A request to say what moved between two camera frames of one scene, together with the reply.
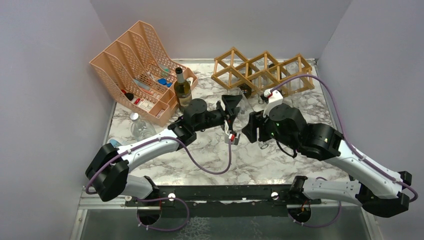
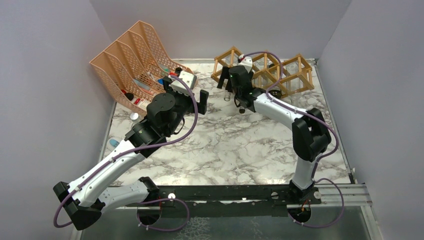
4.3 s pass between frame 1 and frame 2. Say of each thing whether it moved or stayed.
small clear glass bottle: moved
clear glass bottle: stayed
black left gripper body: moved
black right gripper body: moved
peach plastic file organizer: stayed
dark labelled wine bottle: moved
